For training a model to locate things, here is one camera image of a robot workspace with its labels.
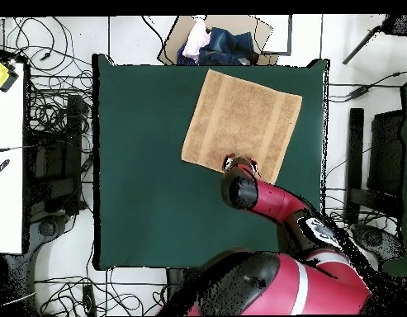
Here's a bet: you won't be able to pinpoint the tan terry towel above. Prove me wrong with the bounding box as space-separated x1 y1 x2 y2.
181 68 303 184

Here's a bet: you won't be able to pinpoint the dark green table cloth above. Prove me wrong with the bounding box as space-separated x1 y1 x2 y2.
92 54 329 272

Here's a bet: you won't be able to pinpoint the blue denim jeans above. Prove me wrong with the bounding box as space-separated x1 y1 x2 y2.
176 26 260 66

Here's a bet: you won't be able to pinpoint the brown cardboard box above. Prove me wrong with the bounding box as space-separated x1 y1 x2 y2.
157 14 280 66

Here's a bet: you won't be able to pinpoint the pale pink garment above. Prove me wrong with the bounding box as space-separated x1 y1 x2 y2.
182 16 212 62

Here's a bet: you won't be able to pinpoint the black power strip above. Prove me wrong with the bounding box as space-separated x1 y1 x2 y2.
82 283 97 315

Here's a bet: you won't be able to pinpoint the black tripod stand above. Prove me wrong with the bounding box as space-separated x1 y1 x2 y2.
342 13 407 65

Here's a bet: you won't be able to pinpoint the white side table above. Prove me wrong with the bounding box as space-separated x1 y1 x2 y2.
0 62 26 254

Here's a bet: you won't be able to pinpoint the yellow emergency stop button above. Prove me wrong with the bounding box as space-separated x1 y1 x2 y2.
0 59 20 92

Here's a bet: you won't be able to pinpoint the black chair frame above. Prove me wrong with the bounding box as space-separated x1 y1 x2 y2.
24 93 93 215
344 106 405 225

